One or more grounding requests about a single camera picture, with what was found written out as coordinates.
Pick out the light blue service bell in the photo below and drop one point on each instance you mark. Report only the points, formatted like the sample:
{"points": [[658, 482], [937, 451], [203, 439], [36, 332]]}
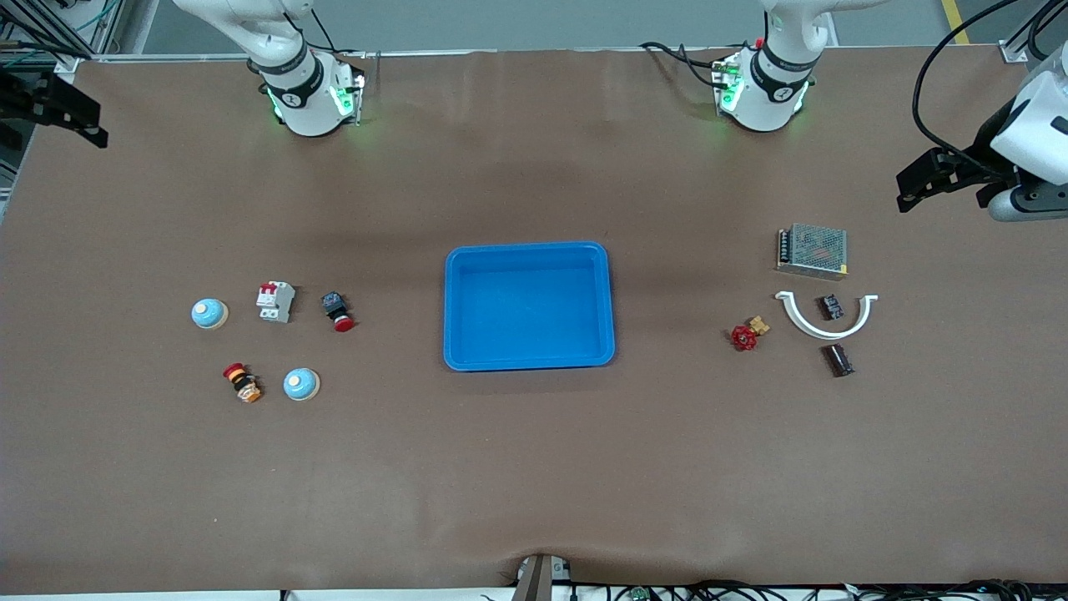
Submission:
{"points": [[301, 385], [209, 314]]}

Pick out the red yellow emergency stop button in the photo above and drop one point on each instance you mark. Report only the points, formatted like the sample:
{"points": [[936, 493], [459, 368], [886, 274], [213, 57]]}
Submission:
{"points": [[242, 382]]}

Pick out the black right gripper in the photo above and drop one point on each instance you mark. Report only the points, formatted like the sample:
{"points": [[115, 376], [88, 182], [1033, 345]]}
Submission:
{"points": [[18, 104]]}

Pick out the blue plastic tray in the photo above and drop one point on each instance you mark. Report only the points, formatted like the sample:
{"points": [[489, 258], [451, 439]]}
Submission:
{"points": [[534, 309]]}

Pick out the aluminium frame profile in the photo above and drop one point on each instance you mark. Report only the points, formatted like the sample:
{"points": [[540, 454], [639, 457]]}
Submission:
{"points": [[1014, 52], [67, 65]]}

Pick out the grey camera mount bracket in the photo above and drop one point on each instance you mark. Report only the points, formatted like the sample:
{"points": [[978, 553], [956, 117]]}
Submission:
{"points": [[538, 580]]}

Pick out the small black capacitor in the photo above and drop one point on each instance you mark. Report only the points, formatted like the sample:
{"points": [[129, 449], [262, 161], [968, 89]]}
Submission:
{"points": [[830, 307]]}

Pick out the aluminium table edge rail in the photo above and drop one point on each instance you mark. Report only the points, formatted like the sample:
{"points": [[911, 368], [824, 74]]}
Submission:
{"points": [[542, 52]]}

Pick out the white red circuit breaker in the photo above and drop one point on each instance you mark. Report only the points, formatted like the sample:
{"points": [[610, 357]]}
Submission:
{"points": [[276, 302]]}

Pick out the dark brown capacitor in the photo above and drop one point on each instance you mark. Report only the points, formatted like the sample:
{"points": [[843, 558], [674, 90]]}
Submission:
{"points": [[838, 360]]}

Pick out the white curved pipe clamp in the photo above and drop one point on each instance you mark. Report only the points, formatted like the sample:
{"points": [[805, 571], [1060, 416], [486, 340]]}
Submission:
{"points": [[822, 333]]}

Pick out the metal mesh power supply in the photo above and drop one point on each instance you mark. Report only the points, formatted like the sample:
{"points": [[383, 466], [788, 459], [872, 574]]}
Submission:
{"points": [[813, 250]]}

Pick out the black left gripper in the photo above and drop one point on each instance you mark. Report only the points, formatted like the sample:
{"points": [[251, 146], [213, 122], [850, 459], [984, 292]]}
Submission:
{"points": [[981, 153]]}

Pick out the red push button switch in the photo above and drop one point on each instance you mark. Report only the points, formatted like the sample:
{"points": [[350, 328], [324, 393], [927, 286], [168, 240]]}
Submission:
{"points": [[337, 310]]}

